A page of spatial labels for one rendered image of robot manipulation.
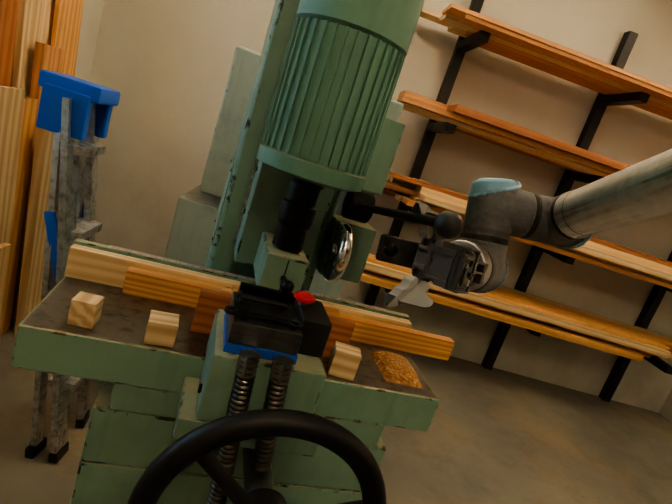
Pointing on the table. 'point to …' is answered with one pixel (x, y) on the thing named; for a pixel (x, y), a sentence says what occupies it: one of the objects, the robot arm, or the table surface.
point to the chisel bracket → (278, 265)
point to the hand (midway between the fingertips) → (396, 252)
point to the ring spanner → (263, 317)
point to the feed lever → (449, 223)
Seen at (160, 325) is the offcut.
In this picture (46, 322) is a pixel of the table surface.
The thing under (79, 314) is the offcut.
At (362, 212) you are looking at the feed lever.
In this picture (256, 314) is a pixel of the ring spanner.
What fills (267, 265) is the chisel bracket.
